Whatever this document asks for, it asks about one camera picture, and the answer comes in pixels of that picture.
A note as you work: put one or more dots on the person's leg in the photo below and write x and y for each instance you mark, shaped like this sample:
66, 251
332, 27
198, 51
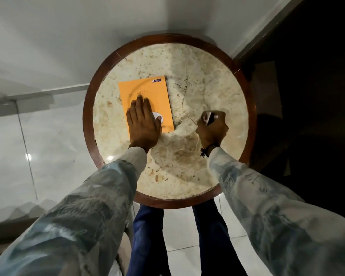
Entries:
148, 241
215, 244

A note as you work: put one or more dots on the person's left little finger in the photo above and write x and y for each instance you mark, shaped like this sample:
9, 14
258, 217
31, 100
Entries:
129, 116

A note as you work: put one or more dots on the person's left hand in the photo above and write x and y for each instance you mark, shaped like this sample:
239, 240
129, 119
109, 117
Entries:
143, 129

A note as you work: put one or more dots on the person's left thumb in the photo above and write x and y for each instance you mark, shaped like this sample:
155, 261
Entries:
159, 122

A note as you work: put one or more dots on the round marble table wooden rim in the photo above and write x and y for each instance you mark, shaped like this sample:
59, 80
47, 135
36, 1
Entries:
195, 83

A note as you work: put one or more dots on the person's left leg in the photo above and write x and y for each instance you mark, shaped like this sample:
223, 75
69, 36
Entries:
148, 241

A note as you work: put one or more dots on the person's left forearm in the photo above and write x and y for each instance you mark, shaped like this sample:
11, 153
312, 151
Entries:
83, 215

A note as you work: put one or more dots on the white and black pen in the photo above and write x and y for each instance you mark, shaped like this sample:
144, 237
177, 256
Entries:
210, 117

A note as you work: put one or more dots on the person's right hand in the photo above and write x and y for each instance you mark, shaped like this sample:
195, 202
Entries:
212, 133

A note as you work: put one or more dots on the person's right leg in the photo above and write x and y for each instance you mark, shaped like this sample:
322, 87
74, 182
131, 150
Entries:
215, 244

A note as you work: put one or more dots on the person's left middle finger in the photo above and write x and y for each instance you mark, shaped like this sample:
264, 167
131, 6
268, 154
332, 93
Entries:
140, 104

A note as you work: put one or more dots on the person's right forearm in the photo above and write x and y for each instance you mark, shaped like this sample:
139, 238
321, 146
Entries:
276, 221

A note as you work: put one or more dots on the person's right fingers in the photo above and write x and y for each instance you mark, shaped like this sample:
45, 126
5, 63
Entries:
218, 119

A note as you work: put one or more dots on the orange notebook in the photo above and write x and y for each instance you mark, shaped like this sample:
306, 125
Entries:
152, 91

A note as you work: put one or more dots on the black thread wristband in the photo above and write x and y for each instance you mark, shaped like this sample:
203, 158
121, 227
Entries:
208, 149

